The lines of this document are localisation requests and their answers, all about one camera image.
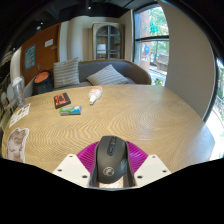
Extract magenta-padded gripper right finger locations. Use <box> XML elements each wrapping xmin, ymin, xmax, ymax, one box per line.
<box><xmin>124</xmin><ymin>140</ymin><xmax>172</xmax><ymax>188</ymax></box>

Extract green and blue small pack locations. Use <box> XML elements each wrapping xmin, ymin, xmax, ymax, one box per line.
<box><xmin>59</xmin><ymin>105</ymin><xmax>83</xmax><ymax>117</ymax></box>

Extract clear shaker bottle white lid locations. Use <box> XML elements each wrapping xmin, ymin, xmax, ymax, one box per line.
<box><xmin>11</xmin><ymin>75</ymin><xmax>26</xmax><ymax>108</ymax></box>

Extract cream glass-door cabinet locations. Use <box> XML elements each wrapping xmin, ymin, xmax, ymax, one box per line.
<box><xmin>91</xmin><ymin>22</ymin><xmax>125</xmax><ymax>61</ymax></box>

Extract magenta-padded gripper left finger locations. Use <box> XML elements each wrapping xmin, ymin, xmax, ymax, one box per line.
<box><xmin>52</xmin><ymin>141</ymin><xmax>101</xmax><ymax>188</ymax></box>

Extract black computer mouse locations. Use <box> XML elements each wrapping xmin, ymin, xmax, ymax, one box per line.
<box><xmin>90</xmin><ymin>135</ymin><xmax>131</xmax><ymax>184</ymax></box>

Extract large striped cushion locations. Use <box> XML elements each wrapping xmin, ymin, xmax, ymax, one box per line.
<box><xmin>52</xmin><ymin>57</ymin><xmax>81</xmax><ymax>89</ymax></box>

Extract grey curved sofa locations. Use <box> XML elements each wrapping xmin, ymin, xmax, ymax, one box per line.
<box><xmin>49</xmin><ymin>59</ymin><xmax>153</xmax><ymax>93</ymax></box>

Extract black bag with orange top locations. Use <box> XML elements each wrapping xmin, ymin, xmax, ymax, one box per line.
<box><xmin>32</xmin><ymin>70</ymin><xmax>54</xmax><ymax>96</ymax></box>

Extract black box with red print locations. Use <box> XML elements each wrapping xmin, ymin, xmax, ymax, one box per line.
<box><xmin>53</xmin><ymin>92</ymin><xmax>72</xmax><ymax>110</ymax></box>

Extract large window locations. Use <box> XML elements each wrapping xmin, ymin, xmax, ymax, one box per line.
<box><xmin>133</xmin><ymin>4</ymin><xmax>170</xmax><ymax>87</ymax></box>

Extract blue poster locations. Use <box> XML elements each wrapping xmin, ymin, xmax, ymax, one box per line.
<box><xmin>23</xmin><ymin>44</ymin><xmax>37</xmax><ymax>71</ymax></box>

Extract cat-shaped printed mouse pad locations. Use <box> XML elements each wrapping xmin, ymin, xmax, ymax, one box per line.
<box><xmin>6</xmin><ymin>127</ymin><xmax>30</xmax><ymax>164</ymax></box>

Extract orange-brown door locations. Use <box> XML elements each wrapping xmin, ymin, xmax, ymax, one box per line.
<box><xmin>19</xmin><ymin>23</ymin><xmax>62</xmax><ymax>86</ymax></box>

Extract flat striped cushion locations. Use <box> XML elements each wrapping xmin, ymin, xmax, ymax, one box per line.
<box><xmin>86</xmin><ymin>64</ymin><xmax>130</xmax><ymax>87</ymax></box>

